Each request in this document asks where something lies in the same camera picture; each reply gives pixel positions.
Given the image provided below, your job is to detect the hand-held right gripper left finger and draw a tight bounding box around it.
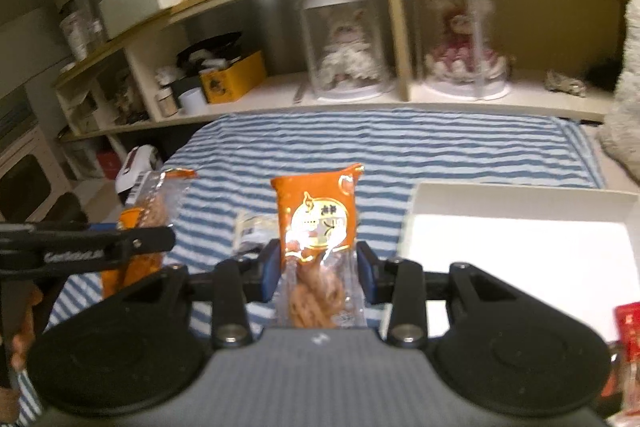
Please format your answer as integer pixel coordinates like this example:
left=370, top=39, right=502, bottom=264
left=107, top=239, right=282, bottom=349

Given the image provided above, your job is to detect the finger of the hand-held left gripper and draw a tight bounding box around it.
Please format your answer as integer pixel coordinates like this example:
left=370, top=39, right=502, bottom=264
left=0, top=222, right=177, bottom=259

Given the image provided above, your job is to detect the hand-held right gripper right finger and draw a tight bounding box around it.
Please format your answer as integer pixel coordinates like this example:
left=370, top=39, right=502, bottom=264
left=356, top=241, right=531, bottom=349

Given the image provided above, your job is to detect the long orange snack packet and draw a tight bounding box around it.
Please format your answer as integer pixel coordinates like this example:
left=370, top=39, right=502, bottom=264
left=101, top=168, right=198, bottom=301

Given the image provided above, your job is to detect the grey striped snack packet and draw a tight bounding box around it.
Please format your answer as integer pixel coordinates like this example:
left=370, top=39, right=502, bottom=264
left=235, top=208, right=281, bottom=258

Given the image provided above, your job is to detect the orange twist snack packet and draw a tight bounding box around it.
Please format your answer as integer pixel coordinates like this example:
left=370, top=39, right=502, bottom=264
left=270, top=163, right=365, bottom=329

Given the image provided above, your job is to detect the white cardboard box tray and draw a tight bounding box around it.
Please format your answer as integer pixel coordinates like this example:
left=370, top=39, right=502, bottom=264
left=400, top=182, right=640, bottom=343

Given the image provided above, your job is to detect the red snack packet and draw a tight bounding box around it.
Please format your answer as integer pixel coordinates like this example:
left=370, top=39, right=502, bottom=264
left=600, top=303, right=640, bottom=403

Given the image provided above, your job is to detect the person's left hand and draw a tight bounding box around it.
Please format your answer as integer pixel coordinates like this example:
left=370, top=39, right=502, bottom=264
left=9, top=284, right=45, bottom=370

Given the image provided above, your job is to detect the dark brown stool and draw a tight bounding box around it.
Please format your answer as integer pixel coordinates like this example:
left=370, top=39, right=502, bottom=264
left=47, top=193, right=89, bottom=224

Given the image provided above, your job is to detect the white small appliance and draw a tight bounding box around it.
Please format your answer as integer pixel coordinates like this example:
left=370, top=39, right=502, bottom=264
left=116, top=146, right=164, bottom=196

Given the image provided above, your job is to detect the red box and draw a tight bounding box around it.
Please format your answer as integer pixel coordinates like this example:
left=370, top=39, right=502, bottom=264
left=95, top=150, right=121, bottom=180

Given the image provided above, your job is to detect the white cabinet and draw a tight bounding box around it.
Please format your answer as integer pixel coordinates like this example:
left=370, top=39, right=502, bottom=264
left=0, top=127, right=76, bottom=219

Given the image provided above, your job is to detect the blue striped blanket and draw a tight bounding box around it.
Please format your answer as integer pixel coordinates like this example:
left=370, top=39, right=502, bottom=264
left=15, top=109, right=606, bottom=427

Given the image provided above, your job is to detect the small jar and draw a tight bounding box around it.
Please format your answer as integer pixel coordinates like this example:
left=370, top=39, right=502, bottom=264
left=155, top=88, right=179, bottom=118

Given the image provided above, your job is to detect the brown figurine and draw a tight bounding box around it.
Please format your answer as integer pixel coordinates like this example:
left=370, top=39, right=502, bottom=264
left=112, top=77, right=146, bottom=123

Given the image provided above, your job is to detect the white cup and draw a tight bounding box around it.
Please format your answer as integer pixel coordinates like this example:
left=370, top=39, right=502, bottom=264
left=177, top=88, right=207, bottom=116

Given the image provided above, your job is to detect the yellow cardboard box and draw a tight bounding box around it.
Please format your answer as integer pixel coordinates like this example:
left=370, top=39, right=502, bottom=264
left=200, top=51, right=267, bottom=104

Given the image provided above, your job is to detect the clear glass jar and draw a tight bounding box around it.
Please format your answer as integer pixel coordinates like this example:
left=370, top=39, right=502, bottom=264
left=60, top=9, right=94, bottom=60

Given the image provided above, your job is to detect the white dress doll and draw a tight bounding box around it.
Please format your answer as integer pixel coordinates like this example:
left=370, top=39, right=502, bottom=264
left=317, top=9, right=381, bottom=84

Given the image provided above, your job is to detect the pink dress doll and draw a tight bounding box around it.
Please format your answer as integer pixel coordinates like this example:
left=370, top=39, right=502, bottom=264
left=425, top=9, right=506, bottom=84

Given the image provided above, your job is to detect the white dressed doll in case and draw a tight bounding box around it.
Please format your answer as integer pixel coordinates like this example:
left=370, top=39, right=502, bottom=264
left=300, top=0, right=396, bottom=102

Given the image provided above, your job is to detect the pink dressed doll in case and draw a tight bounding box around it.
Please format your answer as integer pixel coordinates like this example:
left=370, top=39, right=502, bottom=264
left=412, top=0, right=511, bottom=102

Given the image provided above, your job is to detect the white fluffy pillow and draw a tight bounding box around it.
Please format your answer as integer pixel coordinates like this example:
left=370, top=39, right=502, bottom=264
left=597, top=0, right=640, bottom=184

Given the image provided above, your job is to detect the rope bundle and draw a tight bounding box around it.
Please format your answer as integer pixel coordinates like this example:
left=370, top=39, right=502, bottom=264
left=545, top=71, right=587, bottom=97

